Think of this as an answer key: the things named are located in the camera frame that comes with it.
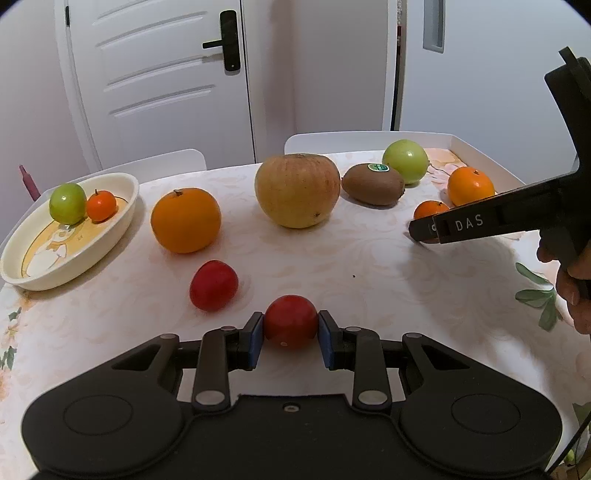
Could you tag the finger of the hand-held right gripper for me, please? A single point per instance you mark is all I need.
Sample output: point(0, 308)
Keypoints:
point(422, 230)
point(498, 217)

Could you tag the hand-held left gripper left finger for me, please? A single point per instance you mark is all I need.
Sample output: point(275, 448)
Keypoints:
point(252, 341)

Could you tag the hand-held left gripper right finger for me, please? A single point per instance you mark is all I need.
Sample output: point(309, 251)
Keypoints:
point(327, 344)

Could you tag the small tangerine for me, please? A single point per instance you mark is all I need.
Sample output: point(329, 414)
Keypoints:
point(101, 206)
point(429, 210)

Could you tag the red tomato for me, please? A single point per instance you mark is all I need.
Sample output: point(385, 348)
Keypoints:
point(213, 286)
point(291, 321)

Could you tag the brown kiwi with green sticker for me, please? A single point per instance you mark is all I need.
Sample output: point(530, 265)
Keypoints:
point(373, 185)

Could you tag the large orange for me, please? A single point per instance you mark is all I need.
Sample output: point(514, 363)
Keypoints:
point(185, 221)

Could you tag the cream oval bowl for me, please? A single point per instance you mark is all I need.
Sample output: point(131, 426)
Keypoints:
point(55, 258)

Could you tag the person's right hand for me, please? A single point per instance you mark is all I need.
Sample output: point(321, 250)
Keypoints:
point(579, 314)

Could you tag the medium tangerine with stem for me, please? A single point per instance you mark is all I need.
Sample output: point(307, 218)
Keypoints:
point(470, 187)

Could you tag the floral tablecloth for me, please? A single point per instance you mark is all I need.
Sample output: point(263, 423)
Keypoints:
point(369, 277)

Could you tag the large green apple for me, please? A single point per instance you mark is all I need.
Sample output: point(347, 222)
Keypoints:
point(406, 159)

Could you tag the large yellow red apple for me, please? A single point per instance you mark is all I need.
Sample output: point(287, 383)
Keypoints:
point(297, 190)

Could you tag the small green apple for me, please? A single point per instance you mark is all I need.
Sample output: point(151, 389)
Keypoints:
point(67, 203)

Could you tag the dark red stick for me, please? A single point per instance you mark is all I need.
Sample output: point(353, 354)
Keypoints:
point(28, 182)

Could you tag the white panelled door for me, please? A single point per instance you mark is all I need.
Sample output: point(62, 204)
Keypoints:
point(157, 69)

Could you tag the black door hinge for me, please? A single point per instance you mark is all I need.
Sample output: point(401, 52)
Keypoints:
point(67, 15)

